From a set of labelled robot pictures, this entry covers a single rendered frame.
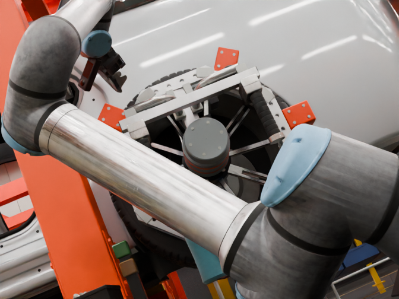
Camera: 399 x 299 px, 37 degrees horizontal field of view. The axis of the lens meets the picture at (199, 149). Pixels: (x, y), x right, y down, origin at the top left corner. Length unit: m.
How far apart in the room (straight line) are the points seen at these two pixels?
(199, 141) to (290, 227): 0.77
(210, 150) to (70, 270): 0.52
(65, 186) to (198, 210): 0.80
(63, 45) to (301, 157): 0.55
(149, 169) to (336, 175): 0.36
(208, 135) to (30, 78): 0.65
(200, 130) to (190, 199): 0.65
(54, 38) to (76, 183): 0.66
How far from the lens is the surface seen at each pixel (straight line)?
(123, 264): 1.55
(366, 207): 0.92
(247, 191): 2.37
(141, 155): 1.11
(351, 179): 0.91
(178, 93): 1.88
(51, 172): 1.80
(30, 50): 1.20
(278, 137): 1.60
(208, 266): 1.62
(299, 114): 1.87
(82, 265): 1.73
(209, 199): 1.05
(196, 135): 1.68
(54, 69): 1.19
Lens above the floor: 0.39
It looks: 15 degrees up
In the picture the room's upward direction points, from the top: 24 degrees counter-clockwise
